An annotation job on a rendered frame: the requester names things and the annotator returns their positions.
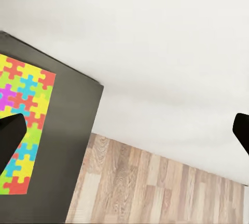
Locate jigsaw puzzle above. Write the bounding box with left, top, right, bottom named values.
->
left=0, top=54, right=56, bottom=194

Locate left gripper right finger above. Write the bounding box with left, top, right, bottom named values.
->
left=232, top=113, right=249, bottom=155

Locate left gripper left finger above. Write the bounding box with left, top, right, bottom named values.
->
left=0, top=113, right=27, bottom=175

